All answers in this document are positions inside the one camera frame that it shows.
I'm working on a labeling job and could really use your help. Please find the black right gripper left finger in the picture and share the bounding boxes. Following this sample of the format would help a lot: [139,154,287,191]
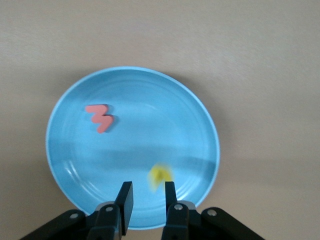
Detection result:
[18,181,135,240]

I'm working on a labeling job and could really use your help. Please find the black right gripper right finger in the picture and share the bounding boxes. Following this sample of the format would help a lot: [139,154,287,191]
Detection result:
[161,181,266,240]

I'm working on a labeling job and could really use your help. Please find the yellow lowercase n letter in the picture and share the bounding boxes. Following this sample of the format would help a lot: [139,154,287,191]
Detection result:
[146,162,174,193]

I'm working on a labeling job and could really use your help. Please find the red lowercase w letter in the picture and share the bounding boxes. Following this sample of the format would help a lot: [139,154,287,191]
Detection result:
[84,104,115,135]

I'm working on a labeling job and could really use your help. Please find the blue plate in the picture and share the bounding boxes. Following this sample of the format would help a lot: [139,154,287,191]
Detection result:
[45,66,221,230]

